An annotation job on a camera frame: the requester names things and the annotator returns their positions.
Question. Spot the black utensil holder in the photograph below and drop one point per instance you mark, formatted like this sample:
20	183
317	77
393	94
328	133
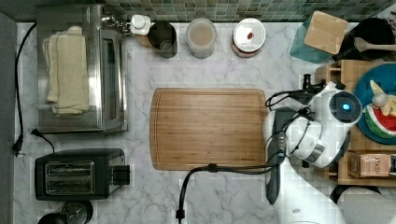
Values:
374	31

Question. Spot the wooden cutting board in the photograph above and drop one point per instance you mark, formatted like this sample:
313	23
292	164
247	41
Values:
191	127

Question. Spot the blue plate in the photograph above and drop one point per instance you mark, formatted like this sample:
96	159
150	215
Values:
376	83

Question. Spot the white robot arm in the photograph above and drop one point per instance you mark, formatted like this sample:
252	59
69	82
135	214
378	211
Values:
317	133

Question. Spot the stainless toaster oven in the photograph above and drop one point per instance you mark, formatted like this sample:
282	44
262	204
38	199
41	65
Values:
106	69

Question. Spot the Stash tea box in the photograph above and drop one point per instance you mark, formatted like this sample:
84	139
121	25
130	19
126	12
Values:
371	164

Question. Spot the black round pan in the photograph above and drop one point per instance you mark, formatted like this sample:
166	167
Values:
339	189

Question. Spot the wooden spoon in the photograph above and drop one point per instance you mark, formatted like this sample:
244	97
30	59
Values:
363	45

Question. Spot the white cap bottle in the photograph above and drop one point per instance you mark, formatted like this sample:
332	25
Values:
139	27

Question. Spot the plush watermelon slice toy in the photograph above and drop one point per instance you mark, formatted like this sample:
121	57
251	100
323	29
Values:
377	124

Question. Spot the black two-slot toaster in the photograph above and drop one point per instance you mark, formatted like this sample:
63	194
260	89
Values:
84	174

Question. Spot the dark metal cup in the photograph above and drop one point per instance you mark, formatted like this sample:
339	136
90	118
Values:
163	37

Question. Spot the wooden drawer cabinet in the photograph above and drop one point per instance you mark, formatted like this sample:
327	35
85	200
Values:
349	72

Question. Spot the cream folded towel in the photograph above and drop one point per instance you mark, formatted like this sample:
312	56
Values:
65	55

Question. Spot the teal canister wooden lid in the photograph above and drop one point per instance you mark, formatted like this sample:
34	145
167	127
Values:
318	38

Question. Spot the clear plastic container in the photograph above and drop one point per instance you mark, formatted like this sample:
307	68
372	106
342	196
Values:
201	36

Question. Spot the white lid red jar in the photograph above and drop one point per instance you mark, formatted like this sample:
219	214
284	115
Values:
248	38

